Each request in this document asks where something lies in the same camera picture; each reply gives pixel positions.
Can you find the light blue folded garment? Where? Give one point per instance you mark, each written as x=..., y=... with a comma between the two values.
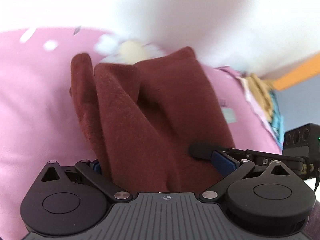
x=277, y=122

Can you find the mustard yellow folded garment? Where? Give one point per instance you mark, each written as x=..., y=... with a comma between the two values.
x=261, y=89

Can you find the orange wall trim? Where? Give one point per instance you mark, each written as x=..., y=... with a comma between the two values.
x=304, y=70

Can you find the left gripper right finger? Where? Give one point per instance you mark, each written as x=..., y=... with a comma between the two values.
x=232, y=171

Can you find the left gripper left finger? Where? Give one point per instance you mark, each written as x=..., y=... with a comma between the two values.
x=92, y=172

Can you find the dark red knit sweater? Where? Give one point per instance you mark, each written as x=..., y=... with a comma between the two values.
x=141, y=119

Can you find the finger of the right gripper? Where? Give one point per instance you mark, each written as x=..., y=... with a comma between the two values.
x=203, y=150

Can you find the pink floral bed sheet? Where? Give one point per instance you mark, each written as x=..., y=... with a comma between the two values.
x=38, y=119

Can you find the light pink floral blanket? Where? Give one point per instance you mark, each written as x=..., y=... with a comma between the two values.
x=253, y=105

